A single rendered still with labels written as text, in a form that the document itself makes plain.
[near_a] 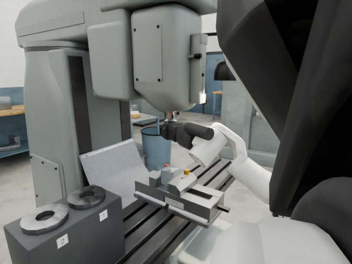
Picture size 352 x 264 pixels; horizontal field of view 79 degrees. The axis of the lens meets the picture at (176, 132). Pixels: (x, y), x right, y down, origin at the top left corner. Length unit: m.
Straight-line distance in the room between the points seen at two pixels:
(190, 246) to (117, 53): 0.72
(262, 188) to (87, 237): 0.43
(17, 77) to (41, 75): 3.90
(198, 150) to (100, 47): 0.50
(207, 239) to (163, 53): 0.68
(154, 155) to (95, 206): 2.55
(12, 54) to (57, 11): 3.92
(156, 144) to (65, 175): 2.07
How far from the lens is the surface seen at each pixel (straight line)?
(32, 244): 0.52
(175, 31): 0.68
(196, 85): 0.70
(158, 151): 3.05
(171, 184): 0.80
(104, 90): 0.84
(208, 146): 0.58
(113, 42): 0.79
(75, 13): 0.98
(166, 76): 0.67
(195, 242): 0.90
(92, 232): 0.59
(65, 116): 0.98
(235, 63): 0.17
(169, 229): 0.78
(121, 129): 1.13
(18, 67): 4.98
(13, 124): 4.97
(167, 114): 0.77
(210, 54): 7.87
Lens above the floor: 1.43
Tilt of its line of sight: 15 degrees down
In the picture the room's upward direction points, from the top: straight up
